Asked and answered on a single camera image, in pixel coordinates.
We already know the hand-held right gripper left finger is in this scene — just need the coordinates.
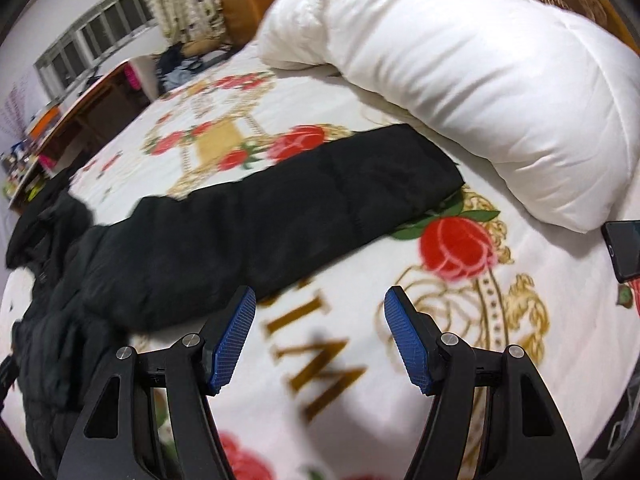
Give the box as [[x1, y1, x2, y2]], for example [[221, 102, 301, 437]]
[[57, 285, 258, 480]]

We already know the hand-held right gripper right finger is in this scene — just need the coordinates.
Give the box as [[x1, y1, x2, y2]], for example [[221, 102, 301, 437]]
[[384, 285, 583, 480]]

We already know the black puffer jacket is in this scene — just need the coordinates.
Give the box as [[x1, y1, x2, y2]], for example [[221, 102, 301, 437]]
[[5, 124, 463, 480]]

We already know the pile of dark clothes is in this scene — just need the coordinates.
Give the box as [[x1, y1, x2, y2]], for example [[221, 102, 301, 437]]
[[157, 42, 233, 93]]

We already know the rose printed blanket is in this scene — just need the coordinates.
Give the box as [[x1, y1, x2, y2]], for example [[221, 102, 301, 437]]
[[0, 42, 640, 480]]

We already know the black smartphone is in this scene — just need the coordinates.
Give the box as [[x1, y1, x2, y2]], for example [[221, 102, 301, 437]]
[[601, 219, 640, 283]]

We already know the clutter of small bottles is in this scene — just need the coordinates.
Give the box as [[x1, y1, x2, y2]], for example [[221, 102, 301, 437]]
[[0, 140, 56, 201]]

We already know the wooden desk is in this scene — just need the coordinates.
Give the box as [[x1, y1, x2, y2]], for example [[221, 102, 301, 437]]
[[7, 57, 151, 211]]

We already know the white duvet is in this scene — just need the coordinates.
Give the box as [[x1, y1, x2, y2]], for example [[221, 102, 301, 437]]
[[255, 0, 640, 233]]

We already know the orange box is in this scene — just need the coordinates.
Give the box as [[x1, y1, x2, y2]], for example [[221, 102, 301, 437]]
[[27, 107, 61, 136]]

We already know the wooden headboard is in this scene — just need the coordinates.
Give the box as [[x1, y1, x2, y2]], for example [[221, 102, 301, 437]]
[[202, 0, 326, 48]]

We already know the window with metal frame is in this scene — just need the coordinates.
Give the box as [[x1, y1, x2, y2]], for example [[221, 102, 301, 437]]
[[34, 0, 161, 96]]

